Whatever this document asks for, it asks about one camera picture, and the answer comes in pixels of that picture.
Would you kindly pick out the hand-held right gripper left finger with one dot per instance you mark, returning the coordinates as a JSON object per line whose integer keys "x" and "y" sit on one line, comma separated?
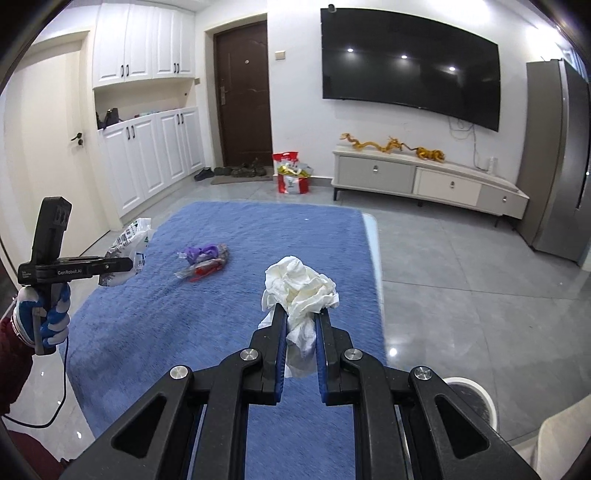
{"x": 279, "y": 360}

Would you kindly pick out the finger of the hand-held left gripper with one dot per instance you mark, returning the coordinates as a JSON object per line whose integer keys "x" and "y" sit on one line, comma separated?
{"x": 115, "y": 266}

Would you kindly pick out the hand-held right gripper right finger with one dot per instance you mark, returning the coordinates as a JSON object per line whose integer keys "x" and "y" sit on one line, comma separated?
{"x": 325, "y": 364}

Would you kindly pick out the translucent plastic bag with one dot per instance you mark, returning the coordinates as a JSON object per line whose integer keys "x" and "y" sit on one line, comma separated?
{"x": 131, "y": 244}

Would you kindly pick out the white tissue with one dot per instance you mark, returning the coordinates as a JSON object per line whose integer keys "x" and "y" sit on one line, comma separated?
{"x": 300, "y": 286}

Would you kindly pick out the white trash bin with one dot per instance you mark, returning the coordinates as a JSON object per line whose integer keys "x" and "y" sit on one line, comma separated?
{"x": 475, "y": 401}

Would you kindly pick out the person's left forearm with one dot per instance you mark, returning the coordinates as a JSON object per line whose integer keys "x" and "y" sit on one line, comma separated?
{"x": 14, "y": 369}

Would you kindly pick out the person's left hand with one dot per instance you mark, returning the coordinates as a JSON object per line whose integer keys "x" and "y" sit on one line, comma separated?
{"x": 57, "y": 318}

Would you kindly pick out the purple wrapper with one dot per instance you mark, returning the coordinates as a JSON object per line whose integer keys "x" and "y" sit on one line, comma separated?
{"x": 201, "y": 254}

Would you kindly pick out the clear wrapper with red strip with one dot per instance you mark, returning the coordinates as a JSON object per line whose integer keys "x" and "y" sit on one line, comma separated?
{"x": 205, "y": 270}

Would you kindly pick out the white room door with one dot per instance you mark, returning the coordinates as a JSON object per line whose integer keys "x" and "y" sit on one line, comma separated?
{"x": 46, "y": 115}

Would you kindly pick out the black handbag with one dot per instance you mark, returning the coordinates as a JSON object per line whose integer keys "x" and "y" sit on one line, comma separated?
{"x": 108, "y": 119}

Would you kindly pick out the black shoe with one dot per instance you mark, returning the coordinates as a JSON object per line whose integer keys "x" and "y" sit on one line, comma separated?
{"x": 204, "y": 174}

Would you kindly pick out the blue shaggy rug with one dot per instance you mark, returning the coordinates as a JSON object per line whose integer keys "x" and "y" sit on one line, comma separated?
{"x": 277, "y": 230}

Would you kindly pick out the brown shoe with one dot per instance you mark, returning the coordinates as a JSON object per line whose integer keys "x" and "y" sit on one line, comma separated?
{"x": 249, "y": 170}
{"x": 223, "y": 170}

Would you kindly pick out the grey door mat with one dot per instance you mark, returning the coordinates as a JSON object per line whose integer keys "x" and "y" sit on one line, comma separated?
{"x": 272, "y": 179}

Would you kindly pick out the red and white gift bag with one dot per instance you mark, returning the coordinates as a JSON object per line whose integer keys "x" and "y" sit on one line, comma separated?
{"x": 291, "y": 177}

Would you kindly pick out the white and grey television cabinet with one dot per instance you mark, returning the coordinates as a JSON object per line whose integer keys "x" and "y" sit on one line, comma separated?
{"x": 369, "y": 170}

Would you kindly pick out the dark brown entrance door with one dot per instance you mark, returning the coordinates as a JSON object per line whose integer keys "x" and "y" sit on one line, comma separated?
{"x": 244, "y": 101}

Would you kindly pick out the gold dragon ornament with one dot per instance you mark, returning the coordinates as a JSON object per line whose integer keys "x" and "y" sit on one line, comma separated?
{"x": 356, "y": 141}
{"x": 393, "y": 145}

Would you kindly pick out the gold tiger ornament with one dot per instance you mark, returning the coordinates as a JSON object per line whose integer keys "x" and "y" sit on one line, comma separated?
{"x": 429, "y": 154}

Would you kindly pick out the beige chair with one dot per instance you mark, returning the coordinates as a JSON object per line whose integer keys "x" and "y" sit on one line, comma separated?
{"x": 563, "y": 447}

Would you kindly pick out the grey refrigerator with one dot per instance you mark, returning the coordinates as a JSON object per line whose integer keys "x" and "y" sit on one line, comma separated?
{"x": 554, "y": 161}

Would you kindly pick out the white wall cabinets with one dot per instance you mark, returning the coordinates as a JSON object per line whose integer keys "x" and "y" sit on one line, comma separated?
{"x": 138, "y": 152}

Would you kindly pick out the black wall television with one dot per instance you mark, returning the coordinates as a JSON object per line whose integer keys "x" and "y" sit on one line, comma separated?
{"x": 406, "y": 64}

